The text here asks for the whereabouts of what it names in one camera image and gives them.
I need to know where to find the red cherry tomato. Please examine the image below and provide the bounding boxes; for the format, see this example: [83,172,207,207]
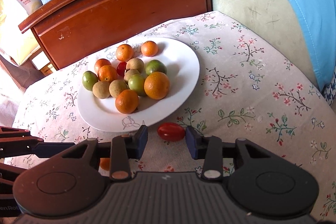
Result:
[117,62,128,76]
[157,122,186,142]

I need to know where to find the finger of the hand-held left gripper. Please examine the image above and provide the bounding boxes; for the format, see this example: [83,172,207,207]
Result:
[0,127,31,138]
[0,136,76,159]

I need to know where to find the blue and white patterned cloth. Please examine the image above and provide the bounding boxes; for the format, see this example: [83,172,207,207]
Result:
[323,82,336,109]

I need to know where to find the brown wooden cabinet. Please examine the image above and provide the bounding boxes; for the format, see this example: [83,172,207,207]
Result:
[18,0,217,70]

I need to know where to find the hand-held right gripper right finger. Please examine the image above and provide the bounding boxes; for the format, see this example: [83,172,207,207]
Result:
[185,126,276,179]

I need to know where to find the cardboard box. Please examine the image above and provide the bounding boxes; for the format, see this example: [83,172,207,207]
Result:
[31,51,57,76]

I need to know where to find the pink checked cloth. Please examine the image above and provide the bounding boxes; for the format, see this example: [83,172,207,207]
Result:
[0,56,45,130]

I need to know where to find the green jujube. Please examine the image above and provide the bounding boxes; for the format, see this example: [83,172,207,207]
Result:
[128,74,146,97]
[145,59,167,76]
[82,71,99,90]

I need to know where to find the pale green cushion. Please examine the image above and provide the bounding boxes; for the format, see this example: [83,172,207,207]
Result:
[211,0,319,90]

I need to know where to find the brown longan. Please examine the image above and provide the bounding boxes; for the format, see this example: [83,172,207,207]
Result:
[126,58,145,73]
[92,80,111,99]
[123,69,141,83]
[109,79,129,98]

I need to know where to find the floral tablecloth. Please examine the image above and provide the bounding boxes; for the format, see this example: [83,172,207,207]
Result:
[12,11,336,222]

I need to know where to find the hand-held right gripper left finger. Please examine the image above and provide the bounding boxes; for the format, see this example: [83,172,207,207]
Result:
[63,125,149,180]

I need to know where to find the white plate with flower print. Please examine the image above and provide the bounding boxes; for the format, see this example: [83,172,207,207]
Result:
[77,37,200,132]

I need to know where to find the white and orange paper bag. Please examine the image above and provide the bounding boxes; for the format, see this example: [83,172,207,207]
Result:
[0,0,44,67]

